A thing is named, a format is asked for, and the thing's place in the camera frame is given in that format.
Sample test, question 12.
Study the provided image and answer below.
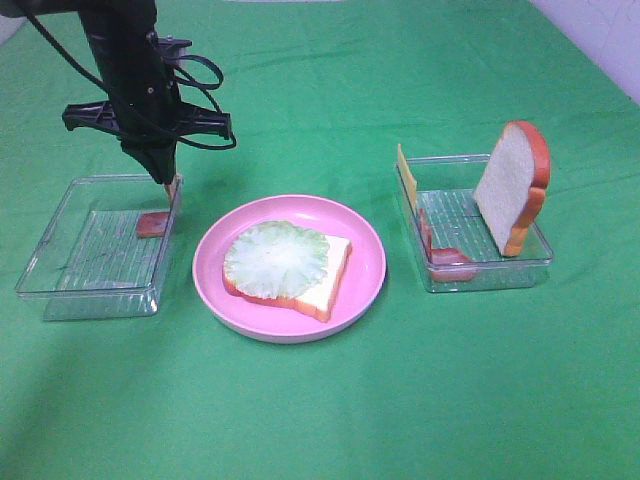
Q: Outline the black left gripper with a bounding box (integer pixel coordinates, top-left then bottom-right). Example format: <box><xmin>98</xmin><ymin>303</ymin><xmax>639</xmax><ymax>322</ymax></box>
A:
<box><xmin>62</xmin><ymin>30</ymin><xmax>234</xmax><ymax>185</ymax></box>

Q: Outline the bacon strip tray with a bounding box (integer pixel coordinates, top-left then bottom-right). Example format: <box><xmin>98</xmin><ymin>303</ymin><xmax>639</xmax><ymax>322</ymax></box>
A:
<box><xmin>135</xmin><ymin>173</ymin><xmax>183</xmax><ymax>240</ymax></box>
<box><xmin>419</xmin><ymin>209</ymin><xmax>476</xmax><ymax>282</ymax></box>

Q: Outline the green lettuce leaf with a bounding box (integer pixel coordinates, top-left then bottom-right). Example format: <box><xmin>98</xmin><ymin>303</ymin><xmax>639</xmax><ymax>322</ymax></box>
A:
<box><xmin>223</xmin><ymin>221</ymin><xmax>330</xmax><ymax>299</ymax></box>

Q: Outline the bread slice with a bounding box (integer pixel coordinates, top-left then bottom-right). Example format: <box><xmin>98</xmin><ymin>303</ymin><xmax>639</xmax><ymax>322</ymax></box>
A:
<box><xmin>473</xmin><ymin>120</ymin><xmax>551</xmax><ymax>257</ymax></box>
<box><xmin>221</xmin><ymin>233</ymin><xmax>351</xmax><ymax>322</ymax></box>

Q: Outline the yellow cheese slice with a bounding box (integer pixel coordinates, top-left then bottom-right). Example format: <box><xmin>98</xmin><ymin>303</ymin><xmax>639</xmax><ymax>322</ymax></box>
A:
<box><xmin>397</xmin><ymin>144</ymin><xmax>417</xmax><ymax>213</ymax></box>

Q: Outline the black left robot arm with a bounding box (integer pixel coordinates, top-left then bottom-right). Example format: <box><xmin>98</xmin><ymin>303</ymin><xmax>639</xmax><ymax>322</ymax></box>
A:
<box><xmin>1</xmin><ymin>1</ymin><xmax>236</xmax><ymax>185</ymax></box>

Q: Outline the clear left plastic tray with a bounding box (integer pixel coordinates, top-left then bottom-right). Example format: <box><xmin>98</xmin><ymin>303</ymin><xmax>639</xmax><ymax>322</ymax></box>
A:
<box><xmin>15</xmin><ymin>174</ymin><xmax>183</xmax><ymax>321</ymax></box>

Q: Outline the clear plastic tray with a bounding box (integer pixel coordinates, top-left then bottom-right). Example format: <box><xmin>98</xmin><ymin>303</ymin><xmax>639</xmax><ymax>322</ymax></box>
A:
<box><xmin>15</xmin><ymin>174</ymin><xmax>183</xmax><ymax>321</ymax></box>
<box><xmin>395</xmin><ymin>154</ymin><xmax>553</xmax><ymax>293</ymax></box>

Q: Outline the pink round plate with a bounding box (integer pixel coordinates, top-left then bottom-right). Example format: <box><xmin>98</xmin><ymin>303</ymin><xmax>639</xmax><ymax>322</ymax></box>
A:
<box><xmin>192</xmin><ymin>195</ymin><xmax>386</xmax><ymax>343</ymax></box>

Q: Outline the clear right plastic tray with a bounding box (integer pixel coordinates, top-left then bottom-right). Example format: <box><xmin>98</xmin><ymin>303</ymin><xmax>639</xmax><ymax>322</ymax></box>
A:
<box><xmin>395</xmin><ymin>154</ymin><xmax>553</xmax><ymax>293</ymax></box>

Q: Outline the green tablecloth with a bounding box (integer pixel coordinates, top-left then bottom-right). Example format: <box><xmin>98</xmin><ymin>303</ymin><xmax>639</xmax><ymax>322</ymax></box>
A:
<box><xmin>1</xmin><ymin>1</ymin><xmax>639</xmax><ymax>479</ymax></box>

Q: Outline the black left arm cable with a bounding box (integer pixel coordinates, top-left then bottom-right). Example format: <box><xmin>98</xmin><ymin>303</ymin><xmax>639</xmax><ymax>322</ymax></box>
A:
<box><xmin>22</xmin><ymin>9</ymin><xmax>238</xmax><ymax>151</ymax></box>

